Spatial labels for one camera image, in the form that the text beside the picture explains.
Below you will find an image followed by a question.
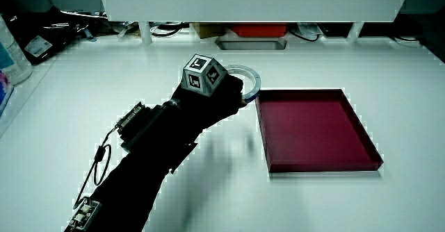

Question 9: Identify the brown cardboard box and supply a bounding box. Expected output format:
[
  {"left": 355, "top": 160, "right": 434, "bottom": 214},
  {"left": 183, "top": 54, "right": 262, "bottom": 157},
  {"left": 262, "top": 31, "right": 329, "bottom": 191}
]
[{"left": 193, "top": 22, "right": 227, "bottom": 40}]

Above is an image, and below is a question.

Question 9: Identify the black looped cable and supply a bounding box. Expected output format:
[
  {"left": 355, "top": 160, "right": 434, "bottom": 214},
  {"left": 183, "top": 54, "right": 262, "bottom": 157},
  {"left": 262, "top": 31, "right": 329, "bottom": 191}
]
[{"left": 72, "top": 126, "right": 113, "bottom": 210}]

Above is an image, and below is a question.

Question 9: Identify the colourful packet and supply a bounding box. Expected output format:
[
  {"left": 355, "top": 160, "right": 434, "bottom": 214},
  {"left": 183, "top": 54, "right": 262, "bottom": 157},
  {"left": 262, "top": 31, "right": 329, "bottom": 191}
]
[{"left": 0, "top": 70, "right": 15, "bottom": 117}]

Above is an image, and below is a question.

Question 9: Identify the person's left forearm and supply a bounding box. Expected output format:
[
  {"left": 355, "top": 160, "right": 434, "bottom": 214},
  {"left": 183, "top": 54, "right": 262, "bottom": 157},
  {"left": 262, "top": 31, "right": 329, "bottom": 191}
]
[{"left": 64, "top": 98, "right": 207, "bottom": 232}]

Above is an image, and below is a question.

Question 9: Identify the black box with white label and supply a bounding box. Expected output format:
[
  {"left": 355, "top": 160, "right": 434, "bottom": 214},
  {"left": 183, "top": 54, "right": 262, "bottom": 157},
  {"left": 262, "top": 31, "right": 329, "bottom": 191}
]
[{"left": 13, "top": 16, "right": 90, "bottom": 66}]

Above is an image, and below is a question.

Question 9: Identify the dark red square tray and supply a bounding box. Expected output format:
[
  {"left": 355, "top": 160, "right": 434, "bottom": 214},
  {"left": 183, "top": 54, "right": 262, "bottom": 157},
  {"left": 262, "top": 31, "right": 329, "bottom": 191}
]
[{"left": 255, "top": 88, "right": 385, "bottom": 174}]

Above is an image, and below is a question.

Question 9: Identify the white desk shelf riser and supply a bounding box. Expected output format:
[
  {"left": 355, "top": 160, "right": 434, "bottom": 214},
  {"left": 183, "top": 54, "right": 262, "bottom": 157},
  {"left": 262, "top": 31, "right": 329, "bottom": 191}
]
[{"left": 100, "top": 0, "right": 406, "bottom": 46}]

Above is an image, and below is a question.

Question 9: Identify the white cable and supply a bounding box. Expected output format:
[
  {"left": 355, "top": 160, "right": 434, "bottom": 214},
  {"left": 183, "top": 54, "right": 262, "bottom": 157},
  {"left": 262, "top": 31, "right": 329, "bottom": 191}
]
[{"left": 391, "top": 35, "right": 422, "bottom": 49}]

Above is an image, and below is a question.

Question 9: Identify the black sensor module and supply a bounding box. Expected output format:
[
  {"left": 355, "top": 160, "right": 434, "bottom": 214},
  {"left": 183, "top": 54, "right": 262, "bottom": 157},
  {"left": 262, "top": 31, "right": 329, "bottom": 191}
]
[{"left": 115, "top": 101, "right": 168, "bottom": 154}]

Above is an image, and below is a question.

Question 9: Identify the white plastic bottle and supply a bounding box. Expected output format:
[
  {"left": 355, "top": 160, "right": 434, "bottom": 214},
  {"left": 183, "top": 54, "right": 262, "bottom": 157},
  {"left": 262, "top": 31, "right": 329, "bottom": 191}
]
[{"left": 0, "top": 15, "right": 33, "bottom": 85}]

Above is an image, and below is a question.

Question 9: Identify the person's left hand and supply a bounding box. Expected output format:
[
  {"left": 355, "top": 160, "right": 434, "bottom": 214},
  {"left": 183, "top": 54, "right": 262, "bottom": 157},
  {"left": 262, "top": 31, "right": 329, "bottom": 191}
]
[{"left": 170, "top": 53, "right": 249, "bottom": 129}]

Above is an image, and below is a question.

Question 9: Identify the small connector board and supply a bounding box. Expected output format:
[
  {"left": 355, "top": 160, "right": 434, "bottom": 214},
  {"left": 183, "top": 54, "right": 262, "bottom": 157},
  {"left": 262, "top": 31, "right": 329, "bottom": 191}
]
[{"left": 65, "top": 197, "right": 102, "bottom": 232}]

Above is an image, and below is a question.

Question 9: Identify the red box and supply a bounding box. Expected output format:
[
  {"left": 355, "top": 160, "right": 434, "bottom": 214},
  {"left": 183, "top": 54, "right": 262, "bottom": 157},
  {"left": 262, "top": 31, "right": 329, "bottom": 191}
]
[{"left": 230, "top": 23, "right": 289, "bottom": 38}]

